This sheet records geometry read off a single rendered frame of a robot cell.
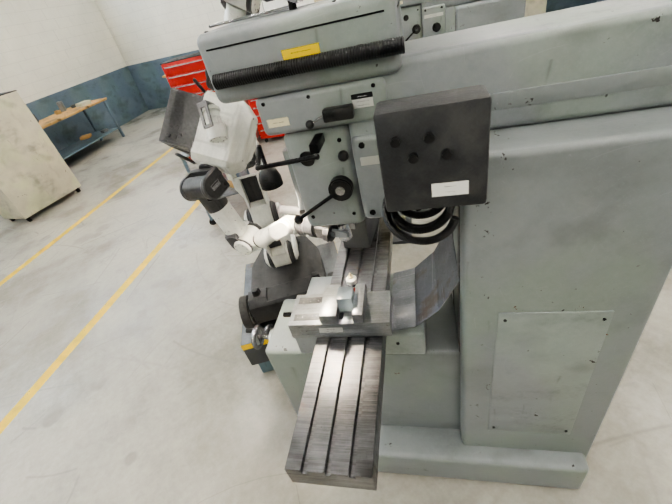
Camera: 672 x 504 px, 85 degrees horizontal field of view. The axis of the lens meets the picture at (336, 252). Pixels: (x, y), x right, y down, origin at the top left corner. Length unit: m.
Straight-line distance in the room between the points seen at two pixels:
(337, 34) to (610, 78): 0.59
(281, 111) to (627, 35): 0.75
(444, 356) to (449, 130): 0.96
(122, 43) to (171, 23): 1.63
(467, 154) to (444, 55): 0.29
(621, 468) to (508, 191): 1.57
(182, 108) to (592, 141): 1.26
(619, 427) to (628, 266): 1.27
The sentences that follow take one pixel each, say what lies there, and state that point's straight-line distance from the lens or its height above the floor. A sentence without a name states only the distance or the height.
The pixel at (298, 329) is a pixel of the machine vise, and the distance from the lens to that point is 1.29.
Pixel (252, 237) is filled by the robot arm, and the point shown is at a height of 1.16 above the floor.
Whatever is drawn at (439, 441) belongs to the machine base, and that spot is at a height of 0.20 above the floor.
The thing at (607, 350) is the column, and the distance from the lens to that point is 1.42.
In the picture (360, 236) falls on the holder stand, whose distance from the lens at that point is 1.59.
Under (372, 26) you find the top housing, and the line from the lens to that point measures 0.91.
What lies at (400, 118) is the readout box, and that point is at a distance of 0.70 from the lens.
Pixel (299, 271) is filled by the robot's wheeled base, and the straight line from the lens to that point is 2.24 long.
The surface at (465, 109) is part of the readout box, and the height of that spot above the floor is 1.71.
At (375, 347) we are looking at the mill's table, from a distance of 1.23.
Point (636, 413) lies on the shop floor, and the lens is 2.40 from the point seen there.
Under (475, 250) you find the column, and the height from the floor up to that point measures 1.29.
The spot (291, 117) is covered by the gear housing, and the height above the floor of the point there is 1.67.
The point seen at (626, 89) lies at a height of 1.61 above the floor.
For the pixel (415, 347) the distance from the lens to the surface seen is 1.42.
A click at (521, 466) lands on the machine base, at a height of 0.19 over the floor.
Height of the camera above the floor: 1.93
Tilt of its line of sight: 36 degrees down
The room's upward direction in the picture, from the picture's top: 14 degrees counter-clockwise
